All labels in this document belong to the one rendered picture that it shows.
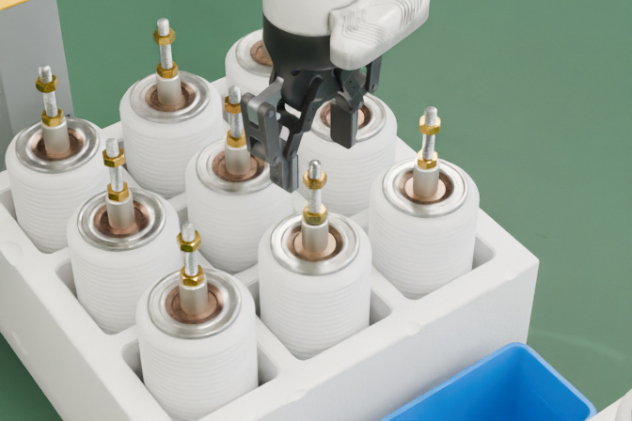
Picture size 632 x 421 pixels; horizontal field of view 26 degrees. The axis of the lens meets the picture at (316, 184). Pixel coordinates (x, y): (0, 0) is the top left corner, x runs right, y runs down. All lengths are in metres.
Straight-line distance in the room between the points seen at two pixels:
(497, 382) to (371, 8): 0.45
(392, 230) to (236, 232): 0.14
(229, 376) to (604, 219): 0.59
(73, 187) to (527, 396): 0.45
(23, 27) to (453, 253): 0.47
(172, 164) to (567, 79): 0.63
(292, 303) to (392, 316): 0.10
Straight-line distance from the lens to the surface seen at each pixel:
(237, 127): 1.18
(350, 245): 1.14
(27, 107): 1.41
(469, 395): 1.26
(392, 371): 1.20
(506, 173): 1.60
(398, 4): 0.95
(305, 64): 0.97
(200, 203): 1.20
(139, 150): 1.29
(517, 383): 1.29
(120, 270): 1.16
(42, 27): 1.36
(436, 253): 1.19
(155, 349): 1.09
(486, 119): 1.67
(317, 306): 1.13
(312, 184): 1.09
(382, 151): 1.25
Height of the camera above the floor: 1.07
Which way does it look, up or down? 43 degrees down
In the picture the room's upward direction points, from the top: straight up
